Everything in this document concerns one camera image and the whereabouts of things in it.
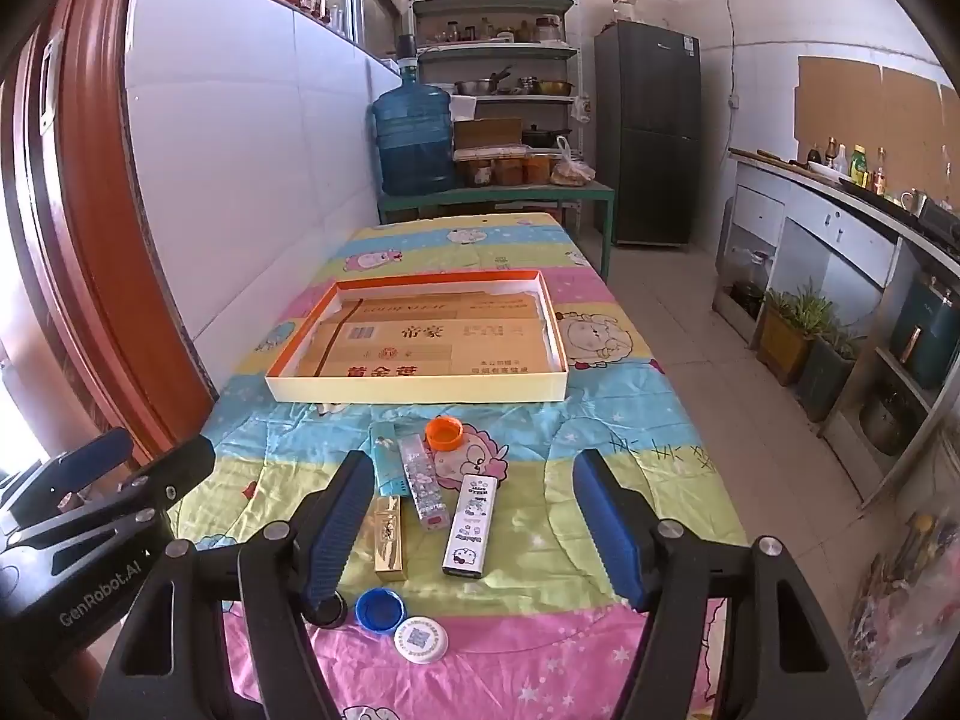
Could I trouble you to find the blue bottle cap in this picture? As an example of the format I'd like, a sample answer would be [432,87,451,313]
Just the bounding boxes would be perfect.
[353,587,407,635]

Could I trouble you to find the gold rectangular box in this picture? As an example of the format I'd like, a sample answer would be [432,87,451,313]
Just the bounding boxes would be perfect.
[373,496,405,582]

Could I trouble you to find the white QR code lid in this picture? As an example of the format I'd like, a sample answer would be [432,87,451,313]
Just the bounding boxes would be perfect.
[394,616,449,665]

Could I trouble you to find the teal rectangular box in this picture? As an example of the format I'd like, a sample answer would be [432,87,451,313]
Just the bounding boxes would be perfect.
[370,421,410,497]

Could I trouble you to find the clear glitter rectangular case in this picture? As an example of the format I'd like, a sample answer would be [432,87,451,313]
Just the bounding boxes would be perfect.
[398,436,451,532]

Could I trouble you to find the white cartoon rectangular box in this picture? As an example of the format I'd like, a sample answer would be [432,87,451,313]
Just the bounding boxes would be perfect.
[441,475,498,578]

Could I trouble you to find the orange bottle cap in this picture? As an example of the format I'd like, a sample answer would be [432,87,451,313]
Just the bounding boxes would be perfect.
[425,415,464,452]

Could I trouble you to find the black bottle cap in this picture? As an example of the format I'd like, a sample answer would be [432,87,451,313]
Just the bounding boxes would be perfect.
[302,592,348,629]

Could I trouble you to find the colourful cartoon quilt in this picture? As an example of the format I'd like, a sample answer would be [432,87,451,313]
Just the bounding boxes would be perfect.
[172,213,745,718]

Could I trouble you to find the orange shallow cardboard tray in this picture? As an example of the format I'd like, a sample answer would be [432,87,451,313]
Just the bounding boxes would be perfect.
[265,270,568,405]

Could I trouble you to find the potted green plant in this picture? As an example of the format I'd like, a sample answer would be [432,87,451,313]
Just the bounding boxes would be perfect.
[757,280,835,387]

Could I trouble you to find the dark green air fryer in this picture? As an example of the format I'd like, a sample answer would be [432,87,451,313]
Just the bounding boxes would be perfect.
[890,271,958,388]

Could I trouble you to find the white kitchen counter cabinet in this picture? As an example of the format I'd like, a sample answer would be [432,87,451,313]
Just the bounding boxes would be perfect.
[713,154,958,504]

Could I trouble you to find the blue water jug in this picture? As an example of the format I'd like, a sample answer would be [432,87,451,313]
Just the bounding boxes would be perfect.
[373,34,455,197]

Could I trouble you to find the green low table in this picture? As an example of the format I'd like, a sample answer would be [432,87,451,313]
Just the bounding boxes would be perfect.
[377,181,617,281]

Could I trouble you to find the plastic bag of food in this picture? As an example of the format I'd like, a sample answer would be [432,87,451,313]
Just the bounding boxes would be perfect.
[550,135,596,187]

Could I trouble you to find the brown cardboard box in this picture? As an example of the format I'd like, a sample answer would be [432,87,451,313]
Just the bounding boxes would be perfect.
[454,117,523,149]

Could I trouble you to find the black refrigerator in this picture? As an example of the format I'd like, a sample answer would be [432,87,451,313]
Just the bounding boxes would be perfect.
[594,21,703,247]

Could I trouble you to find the white metal shelf rack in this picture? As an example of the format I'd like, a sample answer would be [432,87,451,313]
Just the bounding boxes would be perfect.
[409,0,584,143]

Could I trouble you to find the red wooden door frame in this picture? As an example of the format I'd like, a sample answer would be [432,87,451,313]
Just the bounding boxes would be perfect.
[2,0,213,466]

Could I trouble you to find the brown cardboard wall panel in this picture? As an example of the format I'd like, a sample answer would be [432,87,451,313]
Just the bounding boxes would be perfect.
[794,55,960,206]

